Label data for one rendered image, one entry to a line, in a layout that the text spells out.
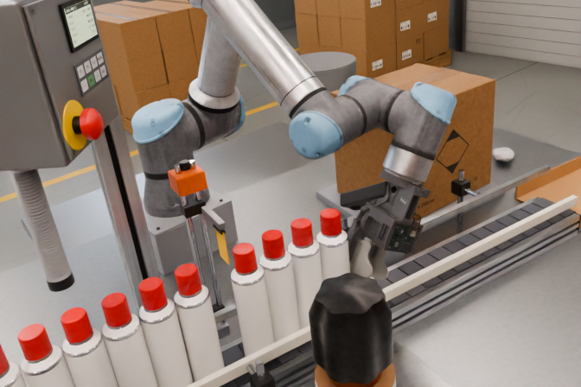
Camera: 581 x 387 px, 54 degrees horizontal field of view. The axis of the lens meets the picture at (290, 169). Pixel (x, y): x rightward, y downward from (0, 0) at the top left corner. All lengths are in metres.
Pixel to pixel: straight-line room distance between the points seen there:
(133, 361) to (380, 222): 0.42
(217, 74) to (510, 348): 0.77
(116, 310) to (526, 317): 0.70
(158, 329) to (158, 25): 3.61
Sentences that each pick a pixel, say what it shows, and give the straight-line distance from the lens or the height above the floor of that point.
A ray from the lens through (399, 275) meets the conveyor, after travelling 1.11.
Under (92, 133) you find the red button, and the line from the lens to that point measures 0.70.
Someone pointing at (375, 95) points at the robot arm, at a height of 1.23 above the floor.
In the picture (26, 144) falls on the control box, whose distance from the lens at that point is 0.72.
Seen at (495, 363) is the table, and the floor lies 0.83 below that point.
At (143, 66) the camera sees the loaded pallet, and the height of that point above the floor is 0.57.
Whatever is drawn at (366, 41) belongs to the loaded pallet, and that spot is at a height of 0.47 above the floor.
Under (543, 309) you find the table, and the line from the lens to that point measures 1.15.
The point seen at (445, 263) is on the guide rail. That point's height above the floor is 0.91.
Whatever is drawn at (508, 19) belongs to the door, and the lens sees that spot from 5.70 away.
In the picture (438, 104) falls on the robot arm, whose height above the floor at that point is 1.23.
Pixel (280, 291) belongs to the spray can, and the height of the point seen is 1.00.
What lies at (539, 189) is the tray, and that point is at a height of 0.83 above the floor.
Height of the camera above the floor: 1.54
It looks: 25 degrees down
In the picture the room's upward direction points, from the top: 7 degrees counter-clockwise
